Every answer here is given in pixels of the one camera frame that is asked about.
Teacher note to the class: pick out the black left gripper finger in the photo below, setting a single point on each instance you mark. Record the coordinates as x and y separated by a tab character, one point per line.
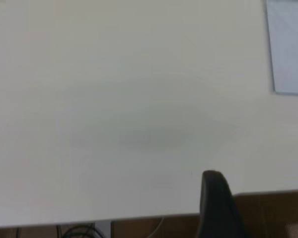
218	210

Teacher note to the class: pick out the clear zip bag green zipper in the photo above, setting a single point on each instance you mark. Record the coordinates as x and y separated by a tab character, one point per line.
290	49

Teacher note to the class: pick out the white paper sheet stack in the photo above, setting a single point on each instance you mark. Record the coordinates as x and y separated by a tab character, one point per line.
293	44

